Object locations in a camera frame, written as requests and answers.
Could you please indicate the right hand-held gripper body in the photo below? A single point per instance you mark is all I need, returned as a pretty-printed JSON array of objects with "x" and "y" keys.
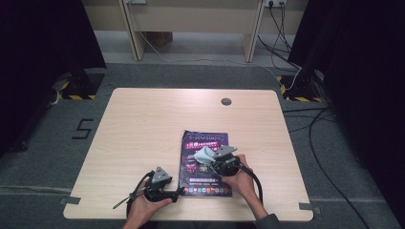
[{"x": 227, "y": 165}]

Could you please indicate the black curtain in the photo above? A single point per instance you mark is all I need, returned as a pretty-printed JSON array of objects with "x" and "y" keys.
[
  {"x": 366, "y": 79},
  {"x": 38, "y": 63}
]

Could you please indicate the person's left hand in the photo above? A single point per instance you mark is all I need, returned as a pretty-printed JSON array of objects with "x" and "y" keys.
[{"x": 141, "y": 211}]

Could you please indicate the glossy illustrated magazine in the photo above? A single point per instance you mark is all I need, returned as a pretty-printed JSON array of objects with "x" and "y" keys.
[{"x": 191, "y": 178}]

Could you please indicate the hazard-taped black stand base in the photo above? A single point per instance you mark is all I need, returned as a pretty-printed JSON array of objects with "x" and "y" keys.
[
  {"x": 301, "y": 89},
  {"x": 82, "y": 86}
]

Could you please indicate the white wall socket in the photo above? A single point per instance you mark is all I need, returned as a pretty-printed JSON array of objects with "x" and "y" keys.
[{"x": 275, "y": 2}]

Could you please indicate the light blue cloth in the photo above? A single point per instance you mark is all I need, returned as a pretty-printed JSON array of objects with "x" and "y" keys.
[{"x": 203, "y": 155}]

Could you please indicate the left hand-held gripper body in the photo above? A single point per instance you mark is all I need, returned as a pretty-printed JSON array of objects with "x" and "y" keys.
[{"x": 158, "y": 187}]

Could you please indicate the grey tape strip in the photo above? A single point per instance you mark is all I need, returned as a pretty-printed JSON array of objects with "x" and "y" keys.
[
  {"x": 307, "y": 206},
  {"x": 71, "y": 200}
]

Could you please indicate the brown cardboard box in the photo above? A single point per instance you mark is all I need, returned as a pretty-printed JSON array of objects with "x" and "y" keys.
[{"x": 160, "y": 38}]

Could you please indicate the person's right hand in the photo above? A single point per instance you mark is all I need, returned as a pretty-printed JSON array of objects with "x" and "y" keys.
[{"x": 243, "y": 184}]

